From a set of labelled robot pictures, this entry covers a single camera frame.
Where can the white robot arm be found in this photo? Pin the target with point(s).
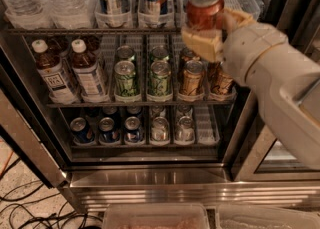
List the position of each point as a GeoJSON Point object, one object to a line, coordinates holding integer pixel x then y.
{"type": "Point", "coordinates": [285, 81]}

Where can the left front green can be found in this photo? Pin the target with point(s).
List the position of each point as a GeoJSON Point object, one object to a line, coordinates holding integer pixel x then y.
{"type": "Point", "coordinates": [126, 89]}

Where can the green can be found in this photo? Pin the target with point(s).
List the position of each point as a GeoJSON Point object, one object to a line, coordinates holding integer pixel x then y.
{"type": "Point", "coordinates": [159, 53]}
{"type": "Point", "coordinates": [160, 87]}
{"type": "Point", "coordinates": [127, 53]}
{"type": "Point", "coordinates": [126, 89]}

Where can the clear plastic bin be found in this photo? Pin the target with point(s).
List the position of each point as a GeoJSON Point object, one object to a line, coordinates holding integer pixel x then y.
{"type": "Point", "coordinates": [156, 216]}
{"type": "Point", "coordinates": [229, 216]}

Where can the left clear water bottle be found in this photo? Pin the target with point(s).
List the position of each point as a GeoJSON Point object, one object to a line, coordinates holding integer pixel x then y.
{"type": "Point", "coordinates": [27, 14]}

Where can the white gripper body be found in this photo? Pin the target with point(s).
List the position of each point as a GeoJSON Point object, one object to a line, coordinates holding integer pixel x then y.
{"type": "Point", "coordinates": [250, 52]}

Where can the right rear green can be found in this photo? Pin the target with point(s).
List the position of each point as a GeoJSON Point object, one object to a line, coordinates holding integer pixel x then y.
{"type": "Point", "coordinates": [159, 53]}

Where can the right front silver can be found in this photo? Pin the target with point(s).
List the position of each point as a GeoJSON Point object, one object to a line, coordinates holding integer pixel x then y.
{"type": "Point", "coordinates": [185, 132]}

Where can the left front orange can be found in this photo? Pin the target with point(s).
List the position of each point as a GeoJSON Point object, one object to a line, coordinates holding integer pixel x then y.
{"type": "Point", "coordinates": [192, 78]}

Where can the middle blue pepsi can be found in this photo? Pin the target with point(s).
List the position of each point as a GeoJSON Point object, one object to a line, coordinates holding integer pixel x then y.
{"type": "Point", "coordinates": [109, 133]}

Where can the left blue pepsi can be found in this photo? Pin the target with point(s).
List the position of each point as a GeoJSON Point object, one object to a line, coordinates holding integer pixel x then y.
{"type": "Point", "coordinates": [82, 131]}

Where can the blue pepsi can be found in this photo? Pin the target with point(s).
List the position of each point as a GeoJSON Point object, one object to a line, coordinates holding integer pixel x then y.
{"type": "Point", "coordinates": [133, 130]}
{"type": "Point", "coordinates": [109, 133]}
{"type": "Point", "coordinates": [82, 131]}

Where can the stainless steel fridge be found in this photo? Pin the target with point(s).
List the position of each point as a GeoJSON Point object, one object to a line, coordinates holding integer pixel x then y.
{"type": "Point", "coordinates": [235, 157]}

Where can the left front silver can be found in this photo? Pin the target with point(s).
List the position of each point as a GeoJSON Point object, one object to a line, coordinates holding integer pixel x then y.
{"type": "Point", "coordinates": [160, 130]}

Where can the left rear green can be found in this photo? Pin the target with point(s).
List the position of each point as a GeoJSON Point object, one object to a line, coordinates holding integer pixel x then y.
{"type": "Point", "coordinates": [127, 53]}

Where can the right front orange can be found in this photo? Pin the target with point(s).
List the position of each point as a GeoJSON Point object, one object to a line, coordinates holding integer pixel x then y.
{"type": "Point", "coordinates": [221, 85]}

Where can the right iced tea bottle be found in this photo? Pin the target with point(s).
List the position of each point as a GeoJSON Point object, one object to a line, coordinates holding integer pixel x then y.
{"type": "Point", "coordinates": [91, 76]}

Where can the left iced tea bottle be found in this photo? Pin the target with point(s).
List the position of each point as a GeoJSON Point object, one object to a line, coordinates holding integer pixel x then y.
{"type": "Point", "coordinates": [55, 73]}

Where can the right blue pepsi can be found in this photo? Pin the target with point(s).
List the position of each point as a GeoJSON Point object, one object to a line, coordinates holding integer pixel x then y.
{"type": "Point", "coordinates": [133, 130]}

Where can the right clear water bottle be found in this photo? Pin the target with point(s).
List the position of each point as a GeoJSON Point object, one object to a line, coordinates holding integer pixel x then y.
{"type": "Point", "coordinates": [70, 14]}

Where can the red coke can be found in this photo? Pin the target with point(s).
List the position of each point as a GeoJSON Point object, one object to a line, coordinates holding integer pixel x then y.
{"type": "Point", "coordinates": [204, 14]}

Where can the left silver blue tall can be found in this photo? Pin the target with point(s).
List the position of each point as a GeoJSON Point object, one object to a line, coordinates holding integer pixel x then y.
{"type": "Point", "coordinates": [113, 13]}

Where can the left clear plastic bin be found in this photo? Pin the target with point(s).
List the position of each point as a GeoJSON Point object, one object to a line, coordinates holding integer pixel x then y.
{"type": "Point", "coordinates": [156, 216]}

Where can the right clear plastic bin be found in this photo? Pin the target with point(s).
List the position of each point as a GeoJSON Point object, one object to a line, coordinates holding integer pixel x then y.
{"type": "Point", "coordinates": [229, 216]}

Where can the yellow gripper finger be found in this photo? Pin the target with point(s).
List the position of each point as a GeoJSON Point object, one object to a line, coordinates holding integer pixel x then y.
{"type": "Point", "coordinates": [207, 44]}
{"type": "Point", "coordinates": [234, 19]}

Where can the iced tea bottle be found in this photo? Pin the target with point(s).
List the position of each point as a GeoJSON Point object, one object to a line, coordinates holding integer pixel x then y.
{"type": "Point", "coordinates": [91, 76]}
{"type": "Point", "coordinates": [55, 73]}

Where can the clear water bottle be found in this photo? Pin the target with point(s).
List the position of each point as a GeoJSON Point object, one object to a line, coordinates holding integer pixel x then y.
{"type": "Point", "coordinates": [70, 14]}
{"type": "Point", "coordinates": [27, 14]}

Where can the right front green can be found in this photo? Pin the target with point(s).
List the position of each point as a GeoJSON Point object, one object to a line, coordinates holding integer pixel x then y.
{"type": "Point", "coordinates": [160, 87]}

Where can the open fridge door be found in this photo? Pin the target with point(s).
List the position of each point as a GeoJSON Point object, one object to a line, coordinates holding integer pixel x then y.
{"type": "Point", "coordinates": [22, 139]}

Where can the left rear orange can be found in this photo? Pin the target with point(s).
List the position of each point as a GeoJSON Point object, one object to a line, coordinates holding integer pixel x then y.
{"type": "Point", "coordinates": [186, 55]}

